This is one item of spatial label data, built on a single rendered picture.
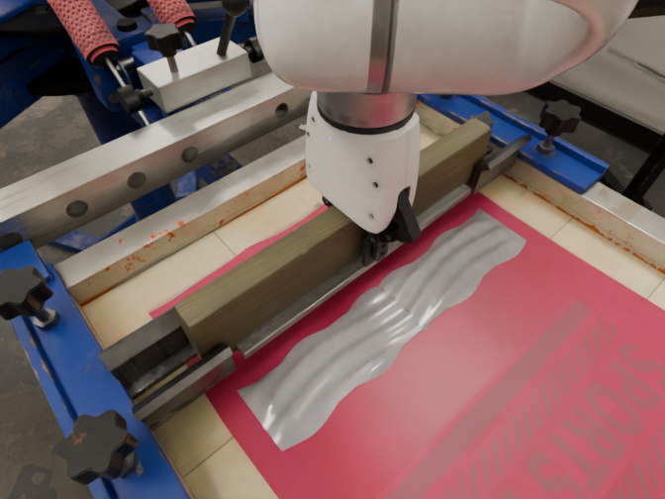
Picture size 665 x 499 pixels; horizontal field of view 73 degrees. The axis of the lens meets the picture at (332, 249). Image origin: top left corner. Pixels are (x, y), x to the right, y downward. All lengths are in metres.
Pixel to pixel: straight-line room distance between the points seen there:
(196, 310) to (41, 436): 1.31
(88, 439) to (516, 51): 0.33
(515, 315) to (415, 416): 0.16
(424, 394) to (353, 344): 0.08
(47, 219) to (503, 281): 0.49
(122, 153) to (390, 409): 0.39
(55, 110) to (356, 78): 2.63
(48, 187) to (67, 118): 2.18
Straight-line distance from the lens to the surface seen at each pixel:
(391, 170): 0.34
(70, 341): 0.47
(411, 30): 0.21
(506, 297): 0.52
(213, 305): 0.37
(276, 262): 0.38
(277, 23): 0.21
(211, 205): 0.54
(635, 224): 0.60
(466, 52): 0.22
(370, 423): 0.43
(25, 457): 1.65
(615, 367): 0.52
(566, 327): 0.52
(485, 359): 0.47
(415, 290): 0.49
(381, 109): 0.32
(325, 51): 0.21
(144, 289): 0.53
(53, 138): 2.61
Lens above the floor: 1.36
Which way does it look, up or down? 51 degrees down
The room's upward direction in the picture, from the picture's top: straight up
